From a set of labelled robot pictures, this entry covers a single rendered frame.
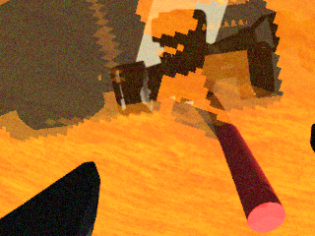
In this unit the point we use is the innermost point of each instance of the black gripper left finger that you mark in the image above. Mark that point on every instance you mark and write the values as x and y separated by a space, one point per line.
66 208

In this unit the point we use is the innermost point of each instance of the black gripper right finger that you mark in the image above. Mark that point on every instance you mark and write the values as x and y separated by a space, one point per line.
312 137

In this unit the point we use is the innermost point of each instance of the dark red peg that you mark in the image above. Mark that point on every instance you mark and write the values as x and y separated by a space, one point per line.
260 202

